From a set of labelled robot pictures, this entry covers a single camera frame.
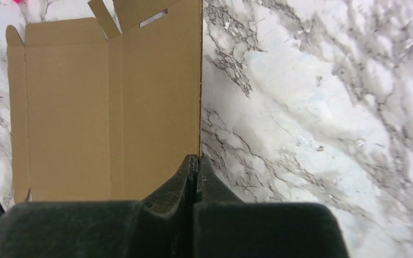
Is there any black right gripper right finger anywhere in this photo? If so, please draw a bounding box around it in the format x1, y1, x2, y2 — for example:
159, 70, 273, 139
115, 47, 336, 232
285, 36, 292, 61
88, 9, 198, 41
194, 156, 348, 257

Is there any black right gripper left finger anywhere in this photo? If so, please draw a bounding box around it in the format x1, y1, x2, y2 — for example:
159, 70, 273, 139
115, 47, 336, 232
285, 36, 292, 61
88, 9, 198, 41
0, 155, 198, 257

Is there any brown cardboard box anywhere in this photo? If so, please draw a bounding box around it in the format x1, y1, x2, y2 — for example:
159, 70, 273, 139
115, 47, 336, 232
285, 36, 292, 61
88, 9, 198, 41
6, 0, 203, 203

